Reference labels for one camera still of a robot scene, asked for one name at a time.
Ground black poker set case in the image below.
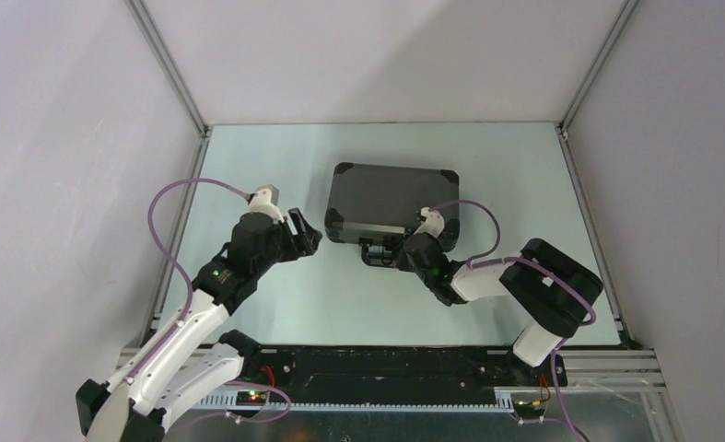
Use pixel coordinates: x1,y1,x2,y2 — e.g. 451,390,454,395
324,162,460,272

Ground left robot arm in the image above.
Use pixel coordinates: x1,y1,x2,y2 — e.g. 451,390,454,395
76,208,322,441

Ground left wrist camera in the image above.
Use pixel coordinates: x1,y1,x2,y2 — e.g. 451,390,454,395
248,184,284,223

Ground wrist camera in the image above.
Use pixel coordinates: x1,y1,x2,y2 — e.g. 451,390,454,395
248,184,284,223
414,207,445,239

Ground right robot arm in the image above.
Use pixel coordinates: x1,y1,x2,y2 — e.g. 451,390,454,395
401,233,603,385

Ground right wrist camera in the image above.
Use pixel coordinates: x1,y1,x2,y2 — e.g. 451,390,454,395
414,207,445,239

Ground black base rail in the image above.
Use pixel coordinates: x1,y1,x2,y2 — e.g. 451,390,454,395
240,345,567,406

